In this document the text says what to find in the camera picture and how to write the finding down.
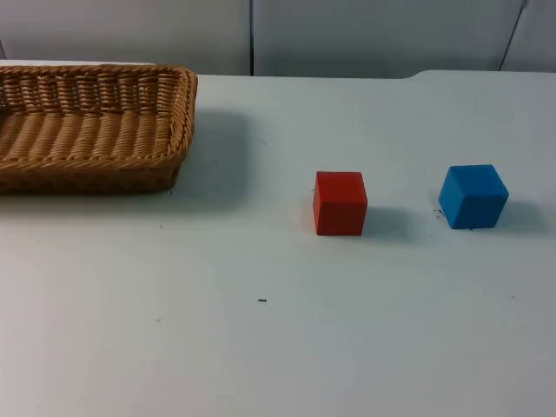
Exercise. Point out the red cube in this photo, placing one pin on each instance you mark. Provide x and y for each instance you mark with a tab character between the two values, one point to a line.
339	206

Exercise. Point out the blue cube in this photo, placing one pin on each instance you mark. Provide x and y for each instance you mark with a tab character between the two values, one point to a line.
473	197

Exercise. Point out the pale brown wicker basket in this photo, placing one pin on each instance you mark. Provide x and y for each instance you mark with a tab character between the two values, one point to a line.
87	139

